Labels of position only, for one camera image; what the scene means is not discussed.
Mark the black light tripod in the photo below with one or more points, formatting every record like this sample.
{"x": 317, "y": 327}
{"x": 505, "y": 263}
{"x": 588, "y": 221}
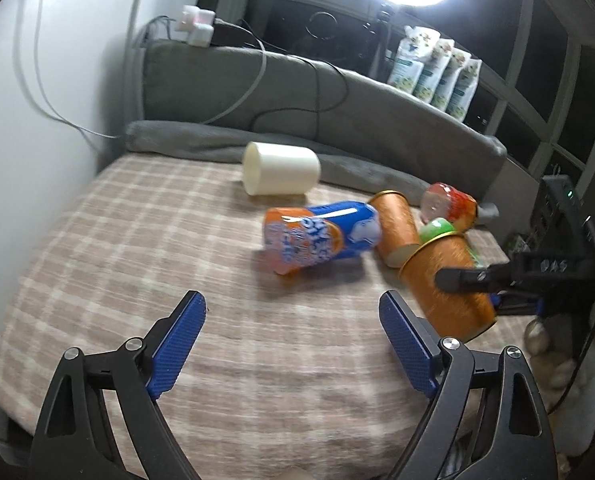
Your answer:
{"x": 379, "y": 33}

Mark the green plastic bottle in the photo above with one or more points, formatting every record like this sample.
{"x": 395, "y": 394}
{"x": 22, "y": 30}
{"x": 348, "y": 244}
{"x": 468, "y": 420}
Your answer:
{"x": 440, "y": 232}

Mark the white power strip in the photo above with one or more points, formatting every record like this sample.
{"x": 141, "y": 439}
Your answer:
{"x": 198, "y": 24}

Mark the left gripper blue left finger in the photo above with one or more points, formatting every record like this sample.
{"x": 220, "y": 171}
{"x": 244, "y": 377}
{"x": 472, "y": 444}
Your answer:
{"x": 74, "y": 438}

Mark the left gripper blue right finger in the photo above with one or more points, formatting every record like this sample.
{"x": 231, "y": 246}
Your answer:
{"x": 511, "y": 438}

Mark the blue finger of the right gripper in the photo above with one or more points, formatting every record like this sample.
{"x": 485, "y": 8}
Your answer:
{"x": 493, "y": 279}

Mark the orange paper cup with lettering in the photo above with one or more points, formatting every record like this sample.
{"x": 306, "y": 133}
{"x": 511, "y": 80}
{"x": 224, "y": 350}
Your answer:
{"x": 433, "y": 275}

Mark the white plastic cup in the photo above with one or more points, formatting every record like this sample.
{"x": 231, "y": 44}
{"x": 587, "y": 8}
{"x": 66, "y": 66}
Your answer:
{"x": 279, "y": 169}

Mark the white green pouch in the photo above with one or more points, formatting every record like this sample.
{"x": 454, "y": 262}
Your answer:
{"x": 457, "y": 62}
{"x": 413, "y": 52}
{"x": 433, "y": 69}
{"x": 464, "y": 90}

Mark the grey rolled blanket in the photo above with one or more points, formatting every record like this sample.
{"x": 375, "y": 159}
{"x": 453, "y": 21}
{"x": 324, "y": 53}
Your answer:
{"x": 187, "y": 140}

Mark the grey sofa backrest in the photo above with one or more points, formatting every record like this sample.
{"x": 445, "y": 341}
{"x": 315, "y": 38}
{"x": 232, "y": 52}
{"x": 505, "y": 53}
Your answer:
{"x": 274, "y": 93}

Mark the plaid pink blanket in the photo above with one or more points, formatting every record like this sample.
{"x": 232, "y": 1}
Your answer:
{"x": 287, "y": 371}

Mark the red chip canister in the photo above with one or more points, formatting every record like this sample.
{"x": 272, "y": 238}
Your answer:
{"x": 444, "y": 201}

